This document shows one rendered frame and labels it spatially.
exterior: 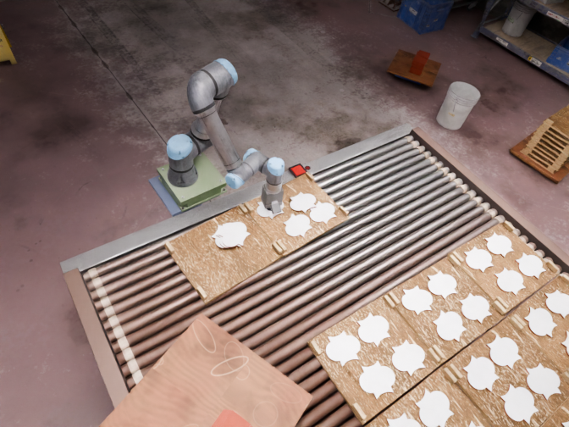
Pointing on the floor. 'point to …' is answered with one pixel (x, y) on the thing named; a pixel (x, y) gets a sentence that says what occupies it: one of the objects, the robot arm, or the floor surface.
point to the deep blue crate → (425, 14)
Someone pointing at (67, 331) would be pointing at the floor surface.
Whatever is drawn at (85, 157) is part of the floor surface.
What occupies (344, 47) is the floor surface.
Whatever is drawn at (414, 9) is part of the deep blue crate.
